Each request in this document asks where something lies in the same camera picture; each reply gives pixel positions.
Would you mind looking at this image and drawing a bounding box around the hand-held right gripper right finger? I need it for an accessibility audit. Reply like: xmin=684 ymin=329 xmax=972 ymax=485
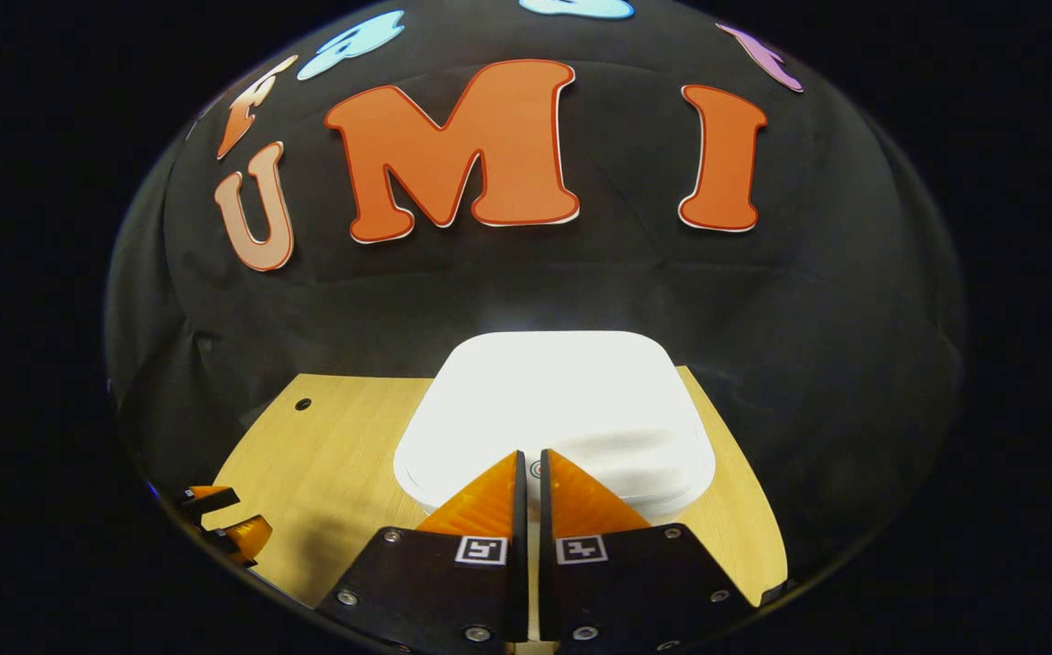
xmin=540 ymin=448 xmax=764 ymax=651

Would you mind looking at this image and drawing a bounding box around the wooden desktop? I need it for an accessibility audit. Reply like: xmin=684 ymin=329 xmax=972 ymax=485
xmin=201 ymin=367 xmax=789 ymax=655

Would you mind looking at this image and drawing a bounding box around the white desktop garbage bin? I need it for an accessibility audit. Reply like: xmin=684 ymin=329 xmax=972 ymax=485
xmin=393 ymin=330 xmax=716 ymax=519

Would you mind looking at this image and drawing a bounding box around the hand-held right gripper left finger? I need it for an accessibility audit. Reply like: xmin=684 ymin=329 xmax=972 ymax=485
xmin=317 ymin=450 xmax=530 ymax=651

